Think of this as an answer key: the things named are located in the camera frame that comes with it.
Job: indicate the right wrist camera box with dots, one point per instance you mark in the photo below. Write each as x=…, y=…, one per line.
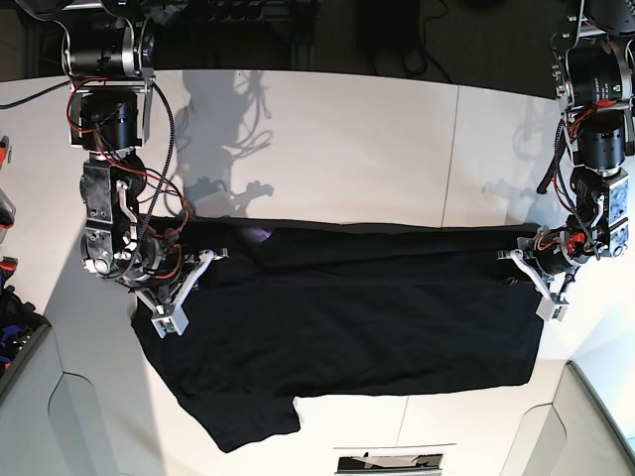
x=169, y=319

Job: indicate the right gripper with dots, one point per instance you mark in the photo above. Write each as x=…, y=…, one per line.
x=164, y=292

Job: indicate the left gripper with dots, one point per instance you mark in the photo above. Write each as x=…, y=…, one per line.
x=549, y=260

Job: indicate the grey bin with clothes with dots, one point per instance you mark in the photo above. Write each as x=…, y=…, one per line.
x=22, y=329

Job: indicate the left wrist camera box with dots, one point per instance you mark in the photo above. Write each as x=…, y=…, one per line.
x=549, y=310

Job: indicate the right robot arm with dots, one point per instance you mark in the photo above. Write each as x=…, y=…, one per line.
x=107, y=55

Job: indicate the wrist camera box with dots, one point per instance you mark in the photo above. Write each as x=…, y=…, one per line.
x=169, y=319
x=549, y=310

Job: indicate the black t-shirt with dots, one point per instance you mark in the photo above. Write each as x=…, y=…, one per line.
x=303, y=310

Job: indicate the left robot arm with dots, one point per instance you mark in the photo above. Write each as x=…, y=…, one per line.
x=593, y=71

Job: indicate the orange grey tool at edge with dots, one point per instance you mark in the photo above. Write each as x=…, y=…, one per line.
x=8, y=208

